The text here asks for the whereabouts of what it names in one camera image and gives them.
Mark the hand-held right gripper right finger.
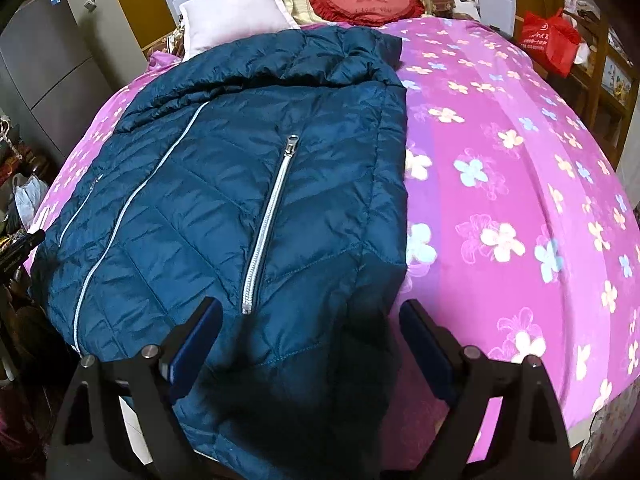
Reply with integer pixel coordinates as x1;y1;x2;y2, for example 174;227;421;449
398;299;574;480

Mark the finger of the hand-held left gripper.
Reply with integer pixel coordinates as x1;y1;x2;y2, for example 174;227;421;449
0;229;47;262

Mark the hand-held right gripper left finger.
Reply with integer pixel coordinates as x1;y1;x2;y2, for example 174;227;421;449
47;296;224;480

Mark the teal down jacket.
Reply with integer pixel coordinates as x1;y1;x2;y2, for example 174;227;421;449
27;25;409;480

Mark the white plastic bag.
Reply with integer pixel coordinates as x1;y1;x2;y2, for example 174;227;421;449
14;174;49;233

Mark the grey refrigerator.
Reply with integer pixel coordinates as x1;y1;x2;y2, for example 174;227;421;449
0;0;137;161

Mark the pink floral bed sheet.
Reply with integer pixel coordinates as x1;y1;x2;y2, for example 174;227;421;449
22;14;640;466

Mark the wooden headboard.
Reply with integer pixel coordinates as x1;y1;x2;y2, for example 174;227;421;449
114;0;566;57

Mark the white pillow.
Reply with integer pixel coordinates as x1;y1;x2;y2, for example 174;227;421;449
179;0;301;58

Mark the red shopping bag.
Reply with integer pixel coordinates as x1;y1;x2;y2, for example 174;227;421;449
517;8;582;77

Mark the wooden shelf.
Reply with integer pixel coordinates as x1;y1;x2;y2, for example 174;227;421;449
560;0;640;161

